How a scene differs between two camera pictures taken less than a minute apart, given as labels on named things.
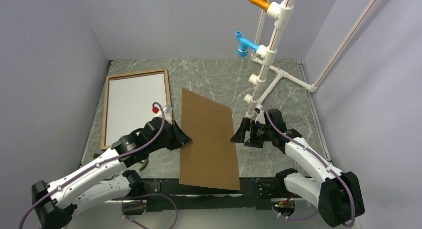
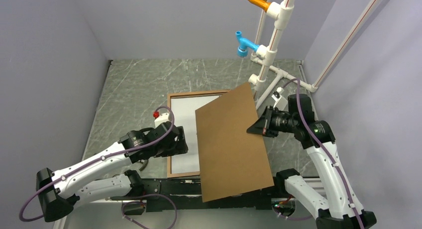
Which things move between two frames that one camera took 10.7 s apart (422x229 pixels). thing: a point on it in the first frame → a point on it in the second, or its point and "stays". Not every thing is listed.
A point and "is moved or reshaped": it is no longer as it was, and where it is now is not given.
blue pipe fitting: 244,44 stays
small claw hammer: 145,163 stays
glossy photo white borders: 130,100 → 184,110
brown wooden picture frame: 127,75 → 182,95
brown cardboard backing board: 210,160 is moved or reshaped
